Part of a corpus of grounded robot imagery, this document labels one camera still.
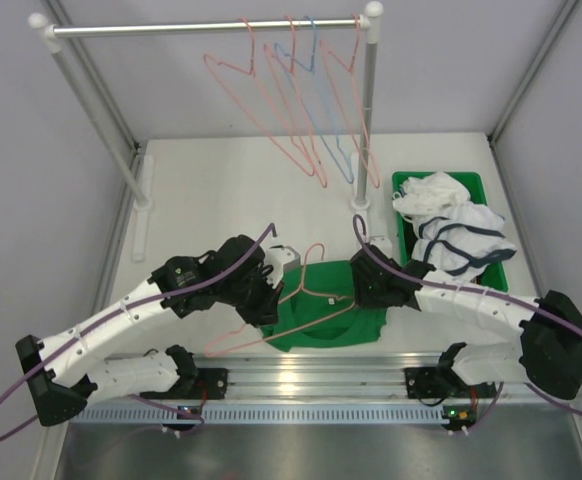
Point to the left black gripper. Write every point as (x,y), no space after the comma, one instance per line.
(259,305)

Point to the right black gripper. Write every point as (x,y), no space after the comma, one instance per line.
(364,298)

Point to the green tank top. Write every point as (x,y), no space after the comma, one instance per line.
(319,311)

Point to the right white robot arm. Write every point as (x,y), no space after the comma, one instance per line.
(540,338)

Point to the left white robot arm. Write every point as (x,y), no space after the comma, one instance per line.
(70,371)

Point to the white clothes pile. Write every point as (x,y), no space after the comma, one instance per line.
(454,230)

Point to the silver clothes rack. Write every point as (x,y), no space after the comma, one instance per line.
(52,35)

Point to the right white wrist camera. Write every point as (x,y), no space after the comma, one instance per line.
(382,243)

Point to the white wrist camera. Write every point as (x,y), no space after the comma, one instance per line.
(382,243)
(278,261)

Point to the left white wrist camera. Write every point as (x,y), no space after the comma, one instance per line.
(278,261)

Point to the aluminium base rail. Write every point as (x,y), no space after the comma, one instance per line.
(311,375)

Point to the white slotted cable duct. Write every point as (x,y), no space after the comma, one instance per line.
(274,414)

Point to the blue wire hanger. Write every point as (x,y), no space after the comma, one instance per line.
(320,112)

